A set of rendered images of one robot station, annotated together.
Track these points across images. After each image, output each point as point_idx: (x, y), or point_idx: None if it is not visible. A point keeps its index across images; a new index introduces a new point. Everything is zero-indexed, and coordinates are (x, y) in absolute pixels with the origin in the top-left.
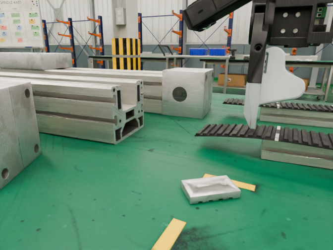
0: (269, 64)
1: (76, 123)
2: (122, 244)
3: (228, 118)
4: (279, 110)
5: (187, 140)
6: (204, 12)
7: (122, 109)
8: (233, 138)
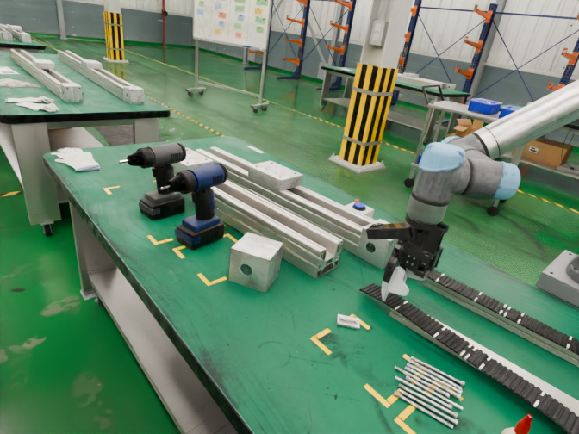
0: (396, 275)
1: (297, 259)
2: (307, 330)
3: None
4: (437, 283)
5: (357, 288)
6: (375, 235)
7: (324, 260)
8: None
